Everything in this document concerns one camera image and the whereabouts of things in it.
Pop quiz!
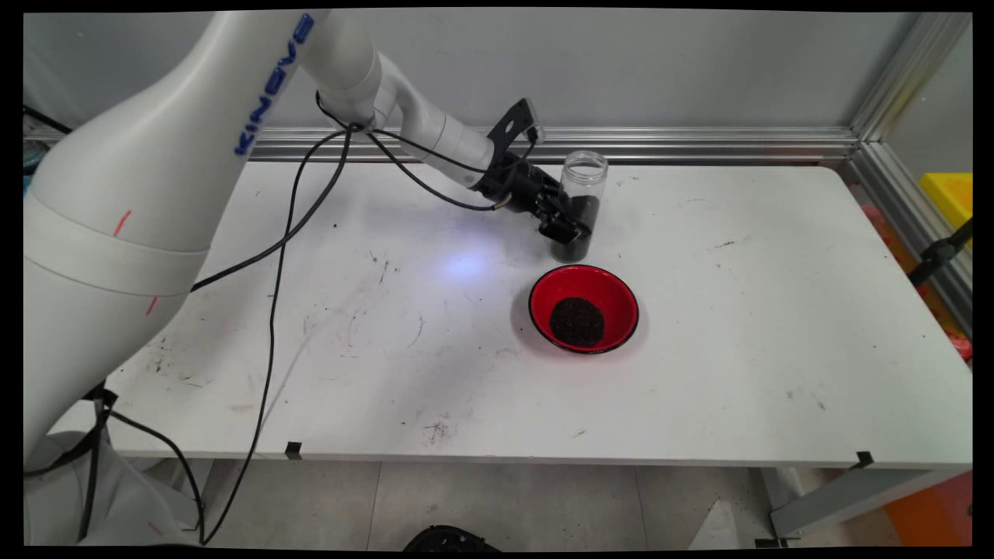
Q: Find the long aluminium frame rail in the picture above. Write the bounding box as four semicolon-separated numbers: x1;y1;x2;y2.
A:
23;126;860;164

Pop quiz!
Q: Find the pile of black seeds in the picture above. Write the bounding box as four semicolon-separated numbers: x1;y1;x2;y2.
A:
549;297;606;349

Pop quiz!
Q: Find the thin black cable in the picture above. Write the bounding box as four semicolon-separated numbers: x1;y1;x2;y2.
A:
23;105;75;134

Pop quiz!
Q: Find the orange box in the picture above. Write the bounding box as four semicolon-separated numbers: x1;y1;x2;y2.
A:
885;470;973;546

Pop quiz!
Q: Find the long black cable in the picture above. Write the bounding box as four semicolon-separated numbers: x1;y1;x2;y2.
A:
200;92;542;544

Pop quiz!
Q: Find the yellow box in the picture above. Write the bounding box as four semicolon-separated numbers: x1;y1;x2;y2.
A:
919;172;973;248

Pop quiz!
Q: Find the black round floor object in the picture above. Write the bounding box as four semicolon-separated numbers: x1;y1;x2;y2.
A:
402;525;502;552

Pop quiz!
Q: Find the clear jar with black seeds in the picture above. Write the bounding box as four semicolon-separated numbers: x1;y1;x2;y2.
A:
550;150;609;263

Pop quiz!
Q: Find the grey table leg beam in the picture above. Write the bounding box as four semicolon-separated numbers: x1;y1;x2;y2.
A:
769;466;971;540

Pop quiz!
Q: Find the black stand pole with clamp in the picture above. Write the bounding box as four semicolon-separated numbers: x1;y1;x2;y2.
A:
907;219;973;286

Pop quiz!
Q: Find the pink plastic item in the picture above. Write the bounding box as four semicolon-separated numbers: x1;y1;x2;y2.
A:
854;184;913;273

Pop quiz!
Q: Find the grey cloth robot cover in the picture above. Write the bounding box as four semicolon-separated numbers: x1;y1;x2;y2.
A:
23;431;207;546

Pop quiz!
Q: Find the short aluminium frame rail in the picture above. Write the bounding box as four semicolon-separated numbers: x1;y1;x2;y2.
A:
846;140;973;339

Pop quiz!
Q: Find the aluminium frame post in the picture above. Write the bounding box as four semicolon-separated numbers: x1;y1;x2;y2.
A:
850;12;971;145

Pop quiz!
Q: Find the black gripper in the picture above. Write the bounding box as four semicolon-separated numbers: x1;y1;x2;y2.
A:
476;152;593;244

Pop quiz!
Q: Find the red bowl with black rim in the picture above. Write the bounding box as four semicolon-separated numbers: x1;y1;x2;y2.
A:
528;264;641;356

